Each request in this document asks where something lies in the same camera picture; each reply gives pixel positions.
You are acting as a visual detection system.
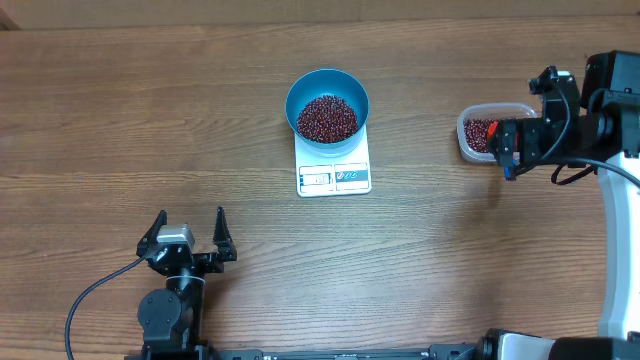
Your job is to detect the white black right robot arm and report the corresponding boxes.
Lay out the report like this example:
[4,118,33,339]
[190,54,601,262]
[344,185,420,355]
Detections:
[462,50,639,360]

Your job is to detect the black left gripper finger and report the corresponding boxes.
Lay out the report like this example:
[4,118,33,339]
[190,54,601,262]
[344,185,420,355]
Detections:
[136,210,168,258]
[212,207,237,262]

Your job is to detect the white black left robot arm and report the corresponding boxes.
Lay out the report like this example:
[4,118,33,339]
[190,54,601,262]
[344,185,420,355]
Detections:
[136,207,237,360]

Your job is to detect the clear plastic food container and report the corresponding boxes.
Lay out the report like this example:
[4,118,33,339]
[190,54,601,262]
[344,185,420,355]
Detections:
[456,102,537,164]

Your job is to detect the teal blue bowl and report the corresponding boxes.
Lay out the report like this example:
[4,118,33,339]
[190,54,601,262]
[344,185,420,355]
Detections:
[285,69,370,148]

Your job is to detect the red scoop with blue handle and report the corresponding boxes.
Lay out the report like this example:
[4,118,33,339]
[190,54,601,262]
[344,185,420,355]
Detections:
[485,119,519,181]

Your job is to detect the white digital kitchen scale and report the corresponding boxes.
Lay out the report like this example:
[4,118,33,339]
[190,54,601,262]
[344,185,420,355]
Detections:
[294,126,372,198]

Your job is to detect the red adzuki beans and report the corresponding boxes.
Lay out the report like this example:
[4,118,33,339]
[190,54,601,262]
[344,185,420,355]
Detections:
[463,119,497,153]

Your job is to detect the red beans in bowl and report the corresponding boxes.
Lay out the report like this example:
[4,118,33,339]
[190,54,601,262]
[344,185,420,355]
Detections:
[296,95,359,143]

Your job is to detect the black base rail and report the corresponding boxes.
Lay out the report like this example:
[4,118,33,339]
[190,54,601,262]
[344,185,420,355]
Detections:
[213,342,498,360]

